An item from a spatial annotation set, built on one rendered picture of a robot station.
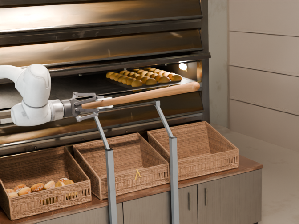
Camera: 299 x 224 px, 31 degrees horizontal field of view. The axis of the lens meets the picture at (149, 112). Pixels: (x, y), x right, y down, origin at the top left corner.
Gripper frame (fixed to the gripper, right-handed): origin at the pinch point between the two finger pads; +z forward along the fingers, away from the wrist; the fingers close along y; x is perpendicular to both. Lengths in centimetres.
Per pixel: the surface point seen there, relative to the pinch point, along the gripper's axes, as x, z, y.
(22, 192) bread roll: -146, -11, 51
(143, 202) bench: -115, 65, 71
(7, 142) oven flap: -155, -14, 16
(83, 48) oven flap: -143, 48, -44
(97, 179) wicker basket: -117, 34, 49
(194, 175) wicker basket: -117, 110, 61
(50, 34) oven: -140, 23, -55
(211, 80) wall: -407, 329, -16
